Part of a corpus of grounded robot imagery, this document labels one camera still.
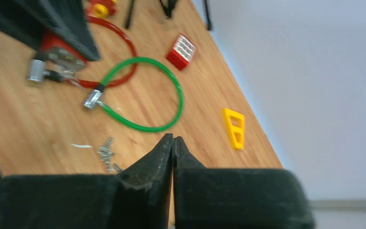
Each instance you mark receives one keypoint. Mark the silver keys of red lock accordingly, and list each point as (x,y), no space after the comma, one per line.
(106,155)

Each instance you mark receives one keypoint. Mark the red cable lock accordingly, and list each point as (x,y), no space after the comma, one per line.
(53,52)

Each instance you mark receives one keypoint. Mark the black perforated music stand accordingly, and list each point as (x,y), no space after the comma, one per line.
(168,9)

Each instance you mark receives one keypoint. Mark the red green toy car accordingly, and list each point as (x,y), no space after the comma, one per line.
(102,8)

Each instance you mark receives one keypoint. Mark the green cable lock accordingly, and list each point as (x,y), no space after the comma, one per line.
(158,96)

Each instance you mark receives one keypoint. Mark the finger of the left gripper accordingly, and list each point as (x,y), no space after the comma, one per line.
(27,21)

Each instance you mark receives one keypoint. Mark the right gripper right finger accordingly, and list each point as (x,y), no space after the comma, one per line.
(236,198)

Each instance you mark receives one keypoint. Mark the silver keys of wire lock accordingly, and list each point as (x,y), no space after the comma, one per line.
(68,76)

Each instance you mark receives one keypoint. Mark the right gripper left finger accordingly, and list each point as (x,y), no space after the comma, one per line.
(136,198)

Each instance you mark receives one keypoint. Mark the yellow triangular toy piece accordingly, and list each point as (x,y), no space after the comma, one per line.
(234,124)

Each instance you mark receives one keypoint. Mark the red window toy brick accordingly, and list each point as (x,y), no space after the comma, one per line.
(181,52)

